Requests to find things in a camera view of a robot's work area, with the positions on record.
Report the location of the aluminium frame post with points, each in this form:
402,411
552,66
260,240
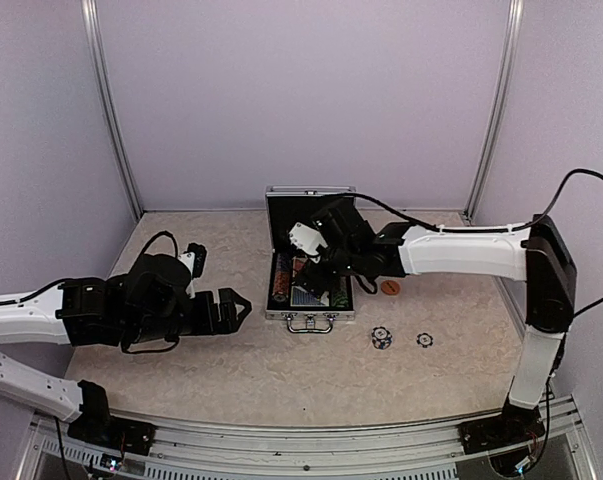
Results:
97,51
498,107

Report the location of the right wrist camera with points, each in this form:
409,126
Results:
336,227

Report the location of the blue card deck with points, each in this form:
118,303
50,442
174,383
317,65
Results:
302,298

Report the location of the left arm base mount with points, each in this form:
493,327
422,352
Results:
96,425

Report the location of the right aluminium frame post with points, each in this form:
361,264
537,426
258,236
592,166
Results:
498,107

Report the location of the left chip row in case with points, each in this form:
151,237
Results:
282,278

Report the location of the green chip stack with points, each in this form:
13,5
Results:
339,297

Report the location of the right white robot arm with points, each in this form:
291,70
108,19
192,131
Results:
534,255

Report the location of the front aluminium rail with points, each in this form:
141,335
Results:
185,449

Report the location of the aluminium poker case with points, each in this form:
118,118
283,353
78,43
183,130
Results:
287,205

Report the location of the orange round button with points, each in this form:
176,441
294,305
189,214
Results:
390,287

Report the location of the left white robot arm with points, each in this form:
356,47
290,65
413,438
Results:
75,311

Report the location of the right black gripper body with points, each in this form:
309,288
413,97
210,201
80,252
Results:
341,261

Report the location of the left aluminium frame post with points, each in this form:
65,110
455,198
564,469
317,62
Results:
97,51

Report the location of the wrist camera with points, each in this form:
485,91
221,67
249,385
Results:
194,258
336,227

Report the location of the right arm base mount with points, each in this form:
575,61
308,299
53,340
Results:
511,426

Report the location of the blue white chip stack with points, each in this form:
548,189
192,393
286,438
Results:
381,338

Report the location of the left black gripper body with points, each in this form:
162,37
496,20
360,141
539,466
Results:
155,327

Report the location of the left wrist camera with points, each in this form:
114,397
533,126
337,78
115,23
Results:
194,258

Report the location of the blue white poker chip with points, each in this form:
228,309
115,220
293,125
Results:
425,340

